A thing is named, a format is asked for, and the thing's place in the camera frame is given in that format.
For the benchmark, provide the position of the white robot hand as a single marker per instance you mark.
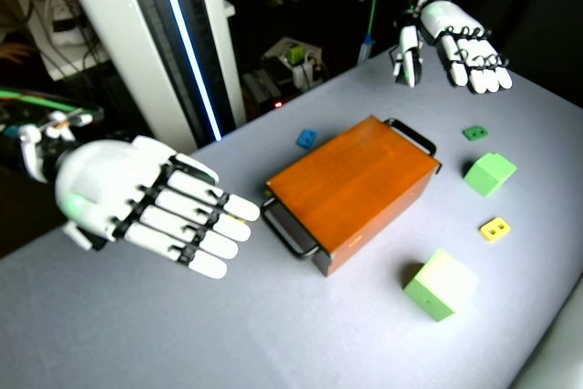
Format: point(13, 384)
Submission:
point(105, 179)
point(444, 20)

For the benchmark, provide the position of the person's hand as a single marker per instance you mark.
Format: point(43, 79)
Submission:
point(13, 51)

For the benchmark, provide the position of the orange wooden box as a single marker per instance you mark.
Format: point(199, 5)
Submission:
point(350, 179)

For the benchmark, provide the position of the white device on shelf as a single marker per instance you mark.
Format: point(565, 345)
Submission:
point(64, 15)

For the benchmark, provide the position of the white column with blue light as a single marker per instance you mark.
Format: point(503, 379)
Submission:
point(114, 20)

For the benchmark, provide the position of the small green two-hole block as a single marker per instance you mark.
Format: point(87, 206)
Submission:
point(476, 133)

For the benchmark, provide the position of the white power adapter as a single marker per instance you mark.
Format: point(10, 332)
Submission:
point(304, 74)

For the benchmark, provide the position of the green yellow plug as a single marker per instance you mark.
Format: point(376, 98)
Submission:
point(294, 53)

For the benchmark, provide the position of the green house-shaped block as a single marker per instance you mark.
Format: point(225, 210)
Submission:
point(489, 175)

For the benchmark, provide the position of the grey table cloth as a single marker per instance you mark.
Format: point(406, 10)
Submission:
point(182, 325)

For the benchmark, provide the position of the white power strip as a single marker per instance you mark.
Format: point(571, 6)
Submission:
point(275, 49)

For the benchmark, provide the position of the small blue two-hole block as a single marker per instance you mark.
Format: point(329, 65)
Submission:
point(307, 138)

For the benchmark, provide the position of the small yellow two-hole block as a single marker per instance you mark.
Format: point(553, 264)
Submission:
point(495, 229)

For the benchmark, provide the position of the large green cube block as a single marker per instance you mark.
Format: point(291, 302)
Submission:
point(439, 286)

